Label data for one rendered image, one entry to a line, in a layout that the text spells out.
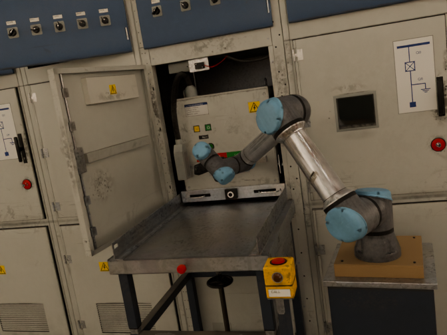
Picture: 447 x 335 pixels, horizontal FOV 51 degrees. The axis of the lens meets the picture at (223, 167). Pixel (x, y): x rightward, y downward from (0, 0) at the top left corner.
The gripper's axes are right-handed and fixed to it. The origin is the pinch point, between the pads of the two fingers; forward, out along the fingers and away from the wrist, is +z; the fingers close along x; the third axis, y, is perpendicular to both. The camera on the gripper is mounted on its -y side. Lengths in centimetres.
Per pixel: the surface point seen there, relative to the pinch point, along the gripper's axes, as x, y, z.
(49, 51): 56, -74, -39
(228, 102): 35.6, 4.1, -3.4
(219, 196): -4.5, -7.3, 18.7
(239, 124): 26.0, 7.9, 2.2
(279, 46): 52, 33, -18
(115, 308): -57, -76, 45
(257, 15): 64, 25, -27
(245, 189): -2.5, 6.6, 17.4
